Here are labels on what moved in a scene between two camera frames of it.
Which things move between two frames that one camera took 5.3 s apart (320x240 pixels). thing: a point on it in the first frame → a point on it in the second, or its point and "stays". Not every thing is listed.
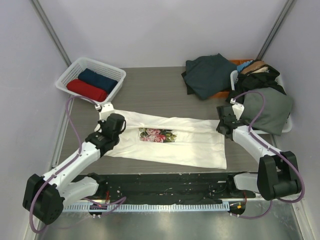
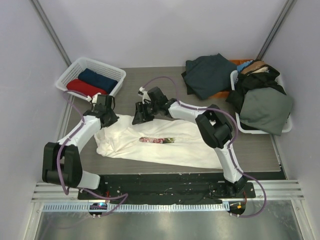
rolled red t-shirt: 79,86 stays
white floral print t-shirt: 172,141 stays
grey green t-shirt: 276,111 stays
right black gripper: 225,116 → 141,113
